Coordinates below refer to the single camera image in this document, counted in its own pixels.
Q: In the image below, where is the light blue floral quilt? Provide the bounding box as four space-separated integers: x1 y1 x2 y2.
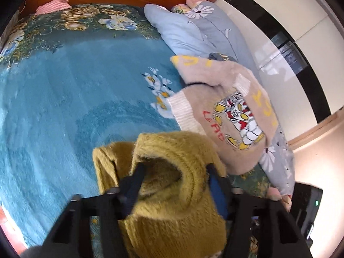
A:
143 1 296 197

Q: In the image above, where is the pink checkered cloth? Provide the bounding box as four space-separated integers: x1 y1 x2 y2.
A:
35 0 72 15

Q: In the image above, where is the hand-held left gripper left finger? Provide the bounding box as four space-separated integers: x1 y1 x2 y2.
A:
43 164 147 258

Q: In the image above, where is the beige fuzzy cartoon print sweater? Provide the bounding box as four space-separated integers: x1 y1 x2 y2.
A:
167 55 279 176

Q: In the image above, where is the mustard yellow knitted sweater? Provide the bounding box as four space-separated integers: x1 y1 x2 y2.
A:
92 131 229 258

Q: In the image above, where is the teal floral bed blanket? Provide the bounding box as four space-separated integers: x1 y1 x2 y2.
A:
0 3 272 258

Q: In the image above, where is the pink floral pillow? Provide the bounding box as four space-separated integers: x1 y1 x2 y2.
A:
172 0 205 14

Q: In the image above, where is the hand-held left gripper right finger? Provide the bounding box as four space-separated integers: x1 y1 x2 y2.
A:
206 163 313 258

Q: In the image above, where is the white and black wardrobe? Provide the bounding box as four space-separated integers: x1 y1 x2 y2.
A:
215 0 339 143

